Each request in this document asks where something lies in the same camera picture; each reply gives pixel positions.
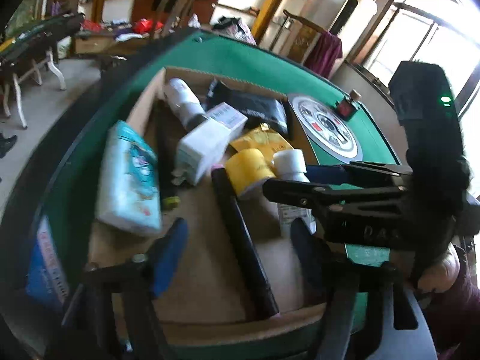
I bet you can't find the yellow cheese cracker packet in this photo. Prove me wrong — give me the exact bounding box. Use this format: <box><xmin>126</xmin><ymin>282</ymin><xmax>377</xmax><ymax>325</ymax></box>
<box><xmin>229</xmin><ymin>124</ymin><xmax>293</xmax><ymax>163</ymax></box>

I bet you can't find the white medicine bottle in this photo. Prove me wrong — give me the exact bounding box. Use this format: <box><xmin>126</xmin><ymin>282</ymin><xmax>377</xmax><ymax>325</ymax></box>
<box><xmin>271</xmin><ymin>148</ymin><xmax>318</xmax><ymax>239</ymax></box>

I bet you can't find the black tube pink cap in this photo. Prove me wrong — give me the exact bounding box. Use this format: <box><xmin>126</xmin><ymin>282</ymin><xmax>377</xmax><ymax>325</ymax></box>
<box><xmin>211</xmin><ymin>167</ymin><xmax>279</xmax><ymax>321</ymax></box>

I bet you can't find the round grey table centre console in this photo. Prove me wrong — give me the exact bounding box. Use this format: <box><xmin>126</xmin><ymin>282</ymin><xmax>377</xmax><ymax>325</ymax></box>
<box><xmin>287</xmin><ymin>94</ymin><xmax>363</xmax><ymax>164</ymax></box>

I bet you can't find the person's right hand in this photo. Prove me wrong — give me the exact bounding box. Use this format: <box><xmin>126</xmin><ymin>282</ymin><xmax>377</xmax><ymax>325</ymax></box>
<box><xmin>417</xmin><ymin>243</ymin><xmax>461</xmax><ymax>293</ymax></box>

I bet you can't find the white small carton box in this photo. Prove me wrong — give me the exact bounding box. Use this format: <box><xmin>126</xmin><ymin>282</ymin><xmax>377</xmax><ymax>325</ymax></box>
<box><xmin>206</xmin><ymin>102</ymin><xmax>248</xmax><ymax>140</ymax></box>

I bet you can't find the white power adapter block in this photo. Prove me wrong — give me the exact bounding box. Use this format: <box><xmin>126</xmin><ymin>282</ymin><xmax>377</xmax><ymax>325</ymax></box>
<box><xmin>172</xmin><ymin>119</ymin><xmax>230</xmax><ymax>186</ymax></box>

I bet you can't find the wooden chair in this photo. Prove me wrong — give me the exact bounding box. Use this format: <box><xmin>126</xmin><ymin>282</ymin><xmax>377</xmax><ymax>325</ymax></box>
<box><xmin>149</xmin><ymin>0</ymin><xmax>195</xmax><ymax>41</ymax></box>

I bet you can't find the blue book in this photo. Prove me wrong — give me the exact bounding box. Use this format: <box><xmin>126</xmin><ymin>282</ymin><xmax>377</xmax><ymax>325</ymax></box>
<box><xmin>26</xmin><ymin>215</ymin><xmax>70</xmax><ymax>311</ymax></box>

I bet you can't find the open cardboard box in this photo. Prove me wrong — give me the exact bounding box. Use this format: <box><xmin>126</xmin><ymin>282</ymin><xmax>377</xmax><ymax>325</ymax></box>
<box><xmin>89</xmin><ymin>66</ymin><xmax>326</xmax><ymax>329</ymax></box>

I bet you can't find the white cylinder bottle in box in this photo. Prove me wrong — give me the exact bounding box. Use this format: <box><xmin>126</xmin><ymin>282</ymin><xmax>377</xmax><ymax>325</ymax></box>
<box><xmin>163</xmin><ymin>78</ymin><xmax>206</xmax><ymax>131</ymax></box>

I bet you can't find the light blue tissue pack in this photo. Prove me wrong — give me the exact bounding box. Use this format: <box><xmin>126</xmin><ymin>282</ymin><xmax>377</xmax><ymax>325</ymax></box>
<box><xmin>95</xmin><ymin>120</ymin><xmax>162</xmax><ymax>236</ymax></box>

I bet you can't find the maroon cloth on chair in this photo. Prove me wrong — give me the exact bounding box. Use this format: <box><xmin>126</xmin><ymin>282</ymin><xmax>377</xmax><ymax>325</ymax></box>
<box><xmin>304</xmin><ymin>32</ymin><xmax>343</xmax><ymax>79</ymax></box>

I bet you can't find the black pouch in box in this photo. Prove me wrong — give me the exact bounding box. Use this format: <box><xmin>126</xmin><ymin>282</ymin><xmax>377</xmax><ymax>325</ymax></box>
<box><xmin>204</xmin><ymin>80</ymin><xmax>289</xmax><ymax>137</ymax></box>

